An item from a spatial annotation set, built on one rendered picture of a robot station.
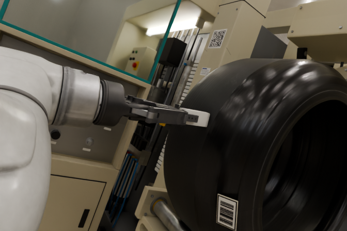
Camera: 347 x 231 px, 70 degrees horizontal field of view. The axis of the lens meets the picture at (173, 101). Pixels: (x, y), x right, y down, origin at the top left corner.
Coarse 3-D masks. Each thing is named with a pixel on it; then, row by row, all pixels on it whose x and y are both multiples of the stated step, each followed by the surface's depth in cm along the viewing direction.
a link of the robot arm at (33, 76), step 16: (0, 48) 31; (0, 64) 28; (16, 64) 30; (32, 64) 31; (48, 64) 34; (0, 80) 27; (16, 80) 28; (32, 80) 30; (48, 80) 32; (32, 96) 28; (48, 96) 31; (48, 112) 31
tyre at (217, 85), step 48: (192, 96) 62; (240, 96) 50; (288, 96) 48; (336, 96) 55; (192, 144) 54; (240, 144) 46; (288, 144) 91; (336, 144) 78; (192, 192) 52; (240, 192) 45; (288, 192) 86; (336, 192) 75
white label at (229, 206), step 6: (222, 198) 46; (228, 198) 45; (222, 204) 46; (228, 204) 45; (234, 204) 44; (222, 210) 46; (228, 210) 45; (234, 210) 44; (216, 216) 47; (222, 216) 46; (228, 216) 45; (234, 216) 45; (216, 222) 47; (222, 222) 46; (228, 222) 46; (234, 222) 45; (234, 228) 45
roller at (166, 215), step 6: (156, 204) 77; (162, 204) 76; (156, 210) 76; (162, 210) 74; (168, 210) 73; (162, 216) 72; (168, 216) 71; (174, 216) 71; (168, 222) 70; (174, 222) 68; (180, 222) 68; (168, 228) 69; (174, 228) 67; (180, 228) 66; (186, 228) 66
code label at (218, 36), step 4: (216, 32) 93; (220, 32) 91; (224, 32) 89; (212, 36) 94; (216, 36) 92; (220, 36) 90; (224, 36) 88; (212, 40) 93; (216, 40) 91; (220, 40) 89; (212, 44) 93; (216, 44) 91; (220, 44) 89
